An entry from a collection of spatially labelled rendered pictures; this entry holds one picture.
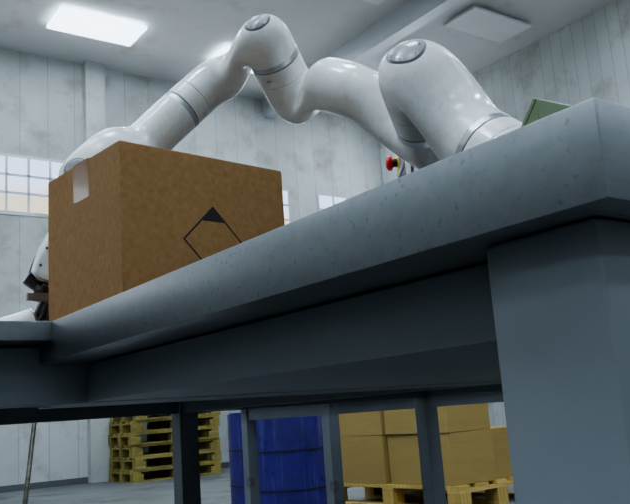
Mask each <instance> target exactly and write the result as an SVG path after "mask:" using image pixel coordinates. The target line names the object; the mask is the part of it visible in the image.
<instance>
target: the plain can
mask: <svg viewBox="0 0 630 504"><path fill-rule="evenodd" d="M0 320H4V321H39V320H38V317H37V315H36V313H35V312H34V311H33V310H32V309H27V310H24V311H21V312H18V313H15V314H11V315H8V316H5V317H2V318H0Z"/></svg>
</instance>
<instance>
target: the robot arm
mask: <svg viewBox="0 0 630 504"><path fill-rule="evenodd" d="M251 69H252V71H253V73H254V75H255V77H256V79H257V81H258V83H259V85H260V87H261V89H262V90H263V92H264V94H265V96H266V98H267V100H268V102H269V104H270V105H271V107H272V109H273V110H274V111H275V113H276V114H277V115H278V116H279V117H281V118H282V119H283V120H285V121H287V122H289V123H293V124H301V123H305V122H307V121H309V120H310V119H312V118H313V117H314V116H315V115H316V114H317V113H318V112H319V111H325V112H329V113H332V114H335V115H338V116H341V117H344V118H347V119H349V120H350V121H352V122H354V123H356V124H357V125H359V126H360V127H361V128H363V129H364V130H366V131H367V132H368V133H369V134H371V135H372V136H373V137H374V138H375V139H377V140H378V141H379V142H380V143H381V144H383V145H384V146H385V147H386V148H388V149H389V150H390V151H392V152H393V153H394V154H396V155H397V156H398V157H400V158H401V159H403V160H404V161H406V162H407V163H408V164H410V165H412V166H414V167H416V168H418V169H421V168H424V167H426V166H428V165H431V164H433V163H436V162H438V161H441V160H443V159H445V158H448V157H450V156H453V155H455V154H457V153H460V152H462V151H465V150H467V149H470V148H472V147H474V146H477V145H479V144H482V143H484V142H486V141H489V140H491V139H494V138H496V137H498V136H501V135H503V134H506V133H508V132H511V131H513V130H515V129H518V128H520V127H521V125H522V123H521V122H520V121H518V120H516V119H515V118H513V117H511V116H510V115H508V114H506V113H504V112H503V111H501V110H499V109H498V108H497V107H496V106H495V105H494V104H493V103H492V101H491V100H490V99H489V97H488V96H487V95H486V93H485V92H484V90H483V89H482V88H481V86H480V85H479V84H478V82H477V81H476V80H475V78H474V77H473V76H472V75H471V73H470V72H469V71H468V70H467V69H466V67H465V66H464V65H463V64H462V63H461V62H460V61H459V60H458V59H457V58H456V57H455V56H454V55H453V54H452V53H451V52H450V51H449V50H447V49H446V48H444V47H443V46H441V45H439V44H437V43H435V42H432V41H429V40H424V39H412V40H407V41H404V42H401V43H399V44H398V45H396V46H394V47H393V48H392V49H391V50H389V51H388V52H387V53H386V55H385V56H384V57H383V59H382V61H381V63H380V66H379V70H378V72H376V71H374V70H373V69H371V68H369V67H367V66H365V65H362V64H359V63H356V62H353V61H349V60H345V59H341V58H333V57H329V58H324V59H321V60H319V61H318V62H316V63H315V64H314V65H312V66H311V68H310V69H308V68H307V66H306V64H305V62H304V60H303V58H302V56H301V54H300V51H299V49H298V47H297V45H296V43H295V41H294V39H293V36H292V34H291V32H290V31H289V29H288V27H287V26H286V24H285V23H284V22H283V21H282V20H281V19H279V18H278V17H276V16H273V15H270V14H260V15H257V16H255V17H253V18H251V19H250V20H248V21H247V22H246V23H245V24H244V25H243V26H242V28H241V29H240V30H239V32H238V34H237V35H236V37H235V39H234V41H233V43H232V45H231V47H230V49H229V51H228V52H227V53H225V54H223V55H220V56H216V57H213V58H210V59H208V60H206V61H204V62H202V63H200V64H199V65H198V66H196V67H195V68H194V69H193V70H192V71H190V72H189V73H188V74H187V75H186V76H185V77H184V78H183V79H181V80H180V81H179V82H178V83H177V84H176V85H175V86H174V87H173V88H171V89H170V90H169V91H168V92H167V93H166V94H165V95H164V96H163V97H161V98H160V99H159V100H158V101H157V102H156V103H155V104H154V105H153V106H152V107H151V108H149V109H148V110H147V111H146V112H145V113H144V114H143V115H142V116H141V117H140V118H139V119H138V120H137V121H135V122H134V123H133V124H132V125H130V126H129V127H112V128H107V129H104V130H102V131H100V132H98V133H96V134H95V135H93V136H92V137H91V138H89V139H88V140H87V141H86V142H84V143H83V144H82V145H81V146H80V147H79V148H77V149H76V150H75V151H74V152H73V153H72V154H71V155H70V156H69V157H68V158H67V159H66V160H65V161H64V163H63V164H62V166H61V168H60V170H59V173H58V177H59V176H61V175H62V174H64V173H66V172H67V171H69V170H71V169H72V168H73V166H75V165H76V164H78V163H80V162H81V161H83V160H84V159H86V158H90V157H92V156H94V155H95V154H97V153H99V152H100V151H102V150H104V149H105V148H107V147H109V146H110V145H112V144H114V143H115V142H117V141H119V140H122V141H127V142H132V143H137V144H142V145H148V146H153V147H158V148H163V149H168V150H172V149H173V148H174V147H175V146H176V145H177V144H178V143H180V142H181V141H182V140H183V139H184V138H185V137H186V136H187V135H188V134H189V133H190V132H192V131H193V130H194V129H195V128H196V127H197V126H198V125H199V124H200V123H201V122H202V121H203V120H204V119H205V118H207V117H208V116H209V115H210V114H211V113H212V112H213V111H214V110H215V109H216V108H217V107H218V106H220V105H221V104H222V103H224V102H226V101H228V100H230V99H232V98H233V97H235V96H236V95H237V94H238V93H239V92H240V91H241V90H242V88H243V87H244V85H245V84H246V82H247V80H248V78H249V75H250V73H251ZM23 284H24V285H25V286H27V287H28V288H30V289H32V290H33V292H34V293H49V261H48V233H47V235H46V236H45V238H44V239H43V241H42V243H41V245H40V246H39V248H38V250H37V252H36V254H35V256H34V259H33V261H32V263H31V265H30V267H29V270H28V273H27V276H26V278H25V279H24V281H23Z"/></svg>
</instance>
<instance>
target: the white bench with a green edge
mask: <svg viewBox="0 0 630 504"><path fill-rule="evenodd" d="M436 401H437V407H441V406H455V405H468V404H482V403H495V402H504V400H503V391H497V392H485V393H473V394H461V395H449V396H437V397H436ZM401 409H415V404H414V398H413V399H398V400H382V401H367V402H352V403H336V404H321V405H305V406H290V407H274V408H259V409H243V410H241V429H242V449H243V468H244V488H245V504H260V486H259V467H258V449H257V431H256V420H260V419H275V418H290V417H305V416H320V415H321V421H322V435H323V449H324V463H325V478H326V492H327V504H345V494H344V481H343V467H342V454H341V441H340V427H339V414H347V413H361V412H374V411H388V410H401Z"/></svg>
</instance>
